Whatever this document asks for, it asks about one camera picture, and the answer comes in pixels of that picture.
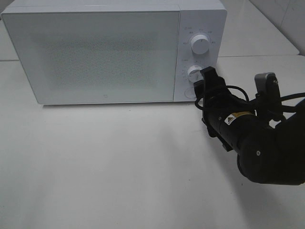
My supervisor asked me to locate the white microwave oven body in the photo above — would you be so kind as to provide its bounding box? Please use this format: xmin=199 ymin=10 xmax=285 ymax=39
xmin=1 ymin=0 xmax=227 ymax=104

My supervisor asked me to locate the round door release button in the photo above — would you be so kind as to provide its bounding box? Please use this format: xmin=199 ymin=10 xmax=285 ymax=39
xmin=184 ymin=87 xmax=196 ymax=99

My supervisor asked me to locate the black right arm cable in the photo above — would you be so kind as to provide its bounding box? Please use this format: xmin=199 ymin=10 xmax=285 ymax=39
xmin=194 ymin=84 xmax=305 ymax=125

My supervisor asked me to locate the lower white timer knob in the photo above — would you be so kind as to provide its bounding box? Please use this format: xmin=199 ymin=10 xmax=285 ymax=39
xmin=187 ymin=65 xmax=203 ymax=83

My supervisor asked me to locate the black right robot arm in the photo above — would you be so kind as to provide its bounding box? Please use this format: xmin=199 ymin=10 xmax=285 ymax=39
xmin=194 ymin=67 xmax=305 ymax=185

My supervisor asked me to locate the upper white power knob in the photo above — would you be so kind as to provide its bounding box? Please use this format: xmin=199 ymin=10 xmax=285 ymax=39
xmin=191 ymin=33 xmax=210 ymax=55

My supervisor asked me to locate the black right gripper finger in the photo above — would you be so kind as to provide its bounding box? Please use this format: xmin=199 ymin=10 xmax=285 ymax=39
xmin=201 ymin=67 xmax=225 ymax=95
xmin=193 ymin=80 xmax=205 ymax=99

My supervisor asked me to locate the white microwave door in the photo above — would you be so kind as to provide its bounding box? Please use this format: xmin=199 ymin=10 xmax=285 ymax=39
xmin=3 ymin=11 xmax=179 ymax=104

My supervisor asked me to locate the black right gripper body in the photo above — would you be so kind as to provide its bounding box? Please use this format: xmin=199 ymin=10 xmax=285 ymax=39
xmin=203 ymin=79 xmax=238 ymax=152

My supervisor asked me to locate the white adjacent table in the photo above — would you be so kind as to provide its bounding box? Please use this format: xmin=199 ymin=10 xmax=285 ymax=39
xmin=219 ymin=0 xmax=299 ymax=57

